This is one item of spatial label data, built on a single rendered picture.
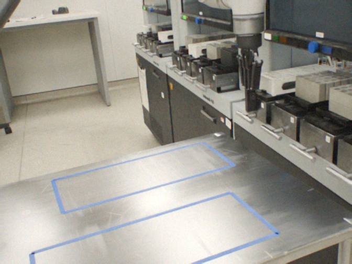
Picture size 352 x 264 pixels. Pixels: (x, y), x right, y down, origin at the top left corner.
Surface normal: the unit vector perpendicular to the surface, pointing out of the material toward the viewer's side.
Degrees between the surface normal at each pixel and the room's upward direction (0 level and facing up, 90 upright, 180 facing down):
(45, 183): 0
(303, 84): 90
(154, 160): 0
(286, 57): 90
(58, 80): 90
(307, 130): 90
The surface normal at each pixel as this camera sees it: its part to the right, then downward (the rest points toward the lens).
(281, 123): -0.95, 0.18
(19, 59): 0.29, 0.33
